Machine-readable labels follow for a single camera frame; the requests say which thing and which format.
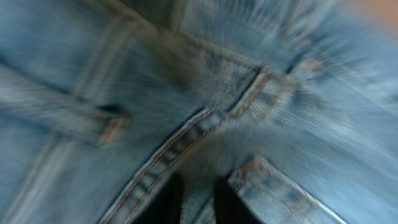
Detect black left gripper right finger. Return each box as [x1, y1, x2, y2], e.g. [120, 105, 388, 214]
[214, 178, 261, 224]

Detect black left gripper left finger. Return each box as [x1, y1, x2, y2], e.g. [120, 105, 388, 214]
[132, 174, 184, 224]

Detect light blue denim jeans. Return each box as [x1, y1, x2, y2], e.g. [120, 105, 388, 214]
[1, 0, 397, 223]

